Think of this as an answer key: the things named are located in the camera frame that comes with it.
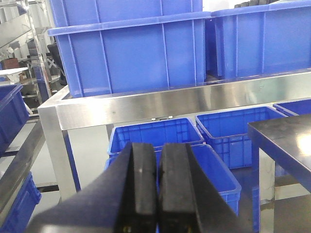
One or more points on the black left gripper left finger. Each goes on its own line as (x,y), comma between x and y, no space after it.
(122,199)

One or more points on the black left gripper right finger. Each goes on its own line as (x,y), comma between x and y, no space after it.
(188,201)

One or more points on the stainless steel shelf beam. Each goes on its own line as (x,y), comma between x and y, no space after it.
(61,112)

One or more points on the near blue plastic crate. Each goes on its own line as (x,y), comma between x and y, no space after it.
(219,175)

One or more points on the blue plastic crate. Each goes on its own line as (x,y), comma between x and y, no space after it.
(219,175)
(157,133)

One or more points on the far blue plastic crate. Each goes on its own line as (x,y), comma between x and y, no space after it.
(157,133)

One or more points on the blue crate far right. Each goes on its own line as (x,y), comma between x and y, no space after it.
(226,132)

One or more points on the lower blue crate left rack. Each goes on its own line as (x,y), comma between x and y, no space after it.
(23,206)

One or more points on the black work table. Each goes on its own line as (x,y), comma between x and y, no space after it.
(282,167)

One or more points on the blue crate on left rack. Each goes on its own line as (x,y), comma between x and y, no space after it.
(13,114)

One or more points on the upper left blue crate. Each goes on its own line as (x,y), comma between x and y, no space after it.
(118,46)

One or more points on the upper middle blue crate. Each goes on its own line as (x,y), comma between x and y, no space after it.
(259,39)

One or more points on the left steel rack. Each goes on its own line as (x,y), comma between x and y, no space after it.
(17,172)

